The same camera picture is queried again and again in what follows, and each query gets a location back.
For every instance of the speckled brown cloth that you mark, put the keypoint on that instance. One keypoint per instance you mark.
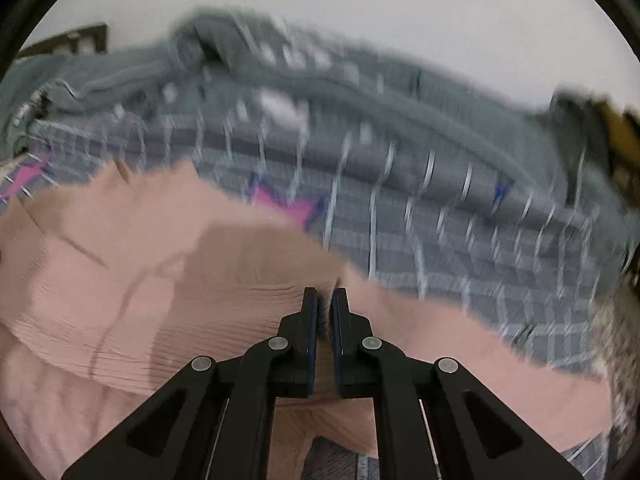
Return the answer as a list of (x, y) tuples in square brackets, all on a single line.
[(622, 360)]

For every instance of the grey checked bed sheet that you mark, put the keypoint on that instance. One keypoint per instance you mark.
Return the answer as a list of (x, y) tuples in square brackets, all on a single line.
[(450, 260)]

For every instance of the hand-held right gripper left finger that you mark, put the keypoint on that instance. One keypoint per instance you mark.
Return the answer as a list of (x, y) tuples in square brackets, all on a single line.
[(311, 320)]

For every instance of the pink knit sweater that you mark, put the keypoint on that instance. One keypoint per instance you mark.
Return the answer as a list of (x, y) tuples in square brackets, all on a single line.
[(150, 285)]

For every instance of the grey-green blanket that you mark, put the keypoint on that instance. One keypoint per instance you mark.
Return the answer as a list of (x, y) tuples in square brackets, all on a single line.
[(350, 90)]

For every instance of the yellow and black object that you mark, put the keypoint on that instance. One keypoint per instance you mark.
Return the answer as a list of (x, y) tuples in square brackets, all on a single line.
[(622, 135)]

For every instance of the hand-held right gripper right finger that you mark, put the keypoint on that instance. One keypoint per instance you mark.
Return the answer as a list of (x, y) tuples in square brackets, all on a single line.
[(340, 320)]

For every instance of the dark wooden headboard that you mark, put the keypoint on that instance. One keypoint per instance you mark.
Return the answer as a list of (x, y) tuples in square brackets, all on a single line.
[(75, 40)]

